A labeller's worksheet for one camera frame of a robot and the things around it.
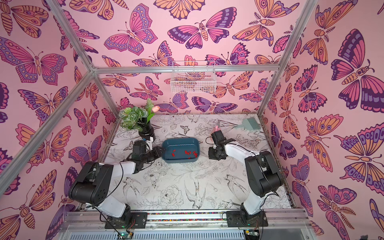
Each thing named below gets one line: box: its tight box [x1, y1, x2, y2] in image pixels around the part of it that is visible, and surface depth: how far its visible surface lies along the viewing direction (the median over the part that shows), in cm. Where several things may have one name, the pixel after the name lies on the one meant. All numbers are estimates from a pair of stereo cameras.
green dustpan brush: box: [235, 117, 261, 131], surface depth 116 cm
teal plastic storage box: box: [161, 137, 201, 164], surface depth 100 cm
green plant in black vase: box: [118, 98, 160, 140], surface depth 88 cm
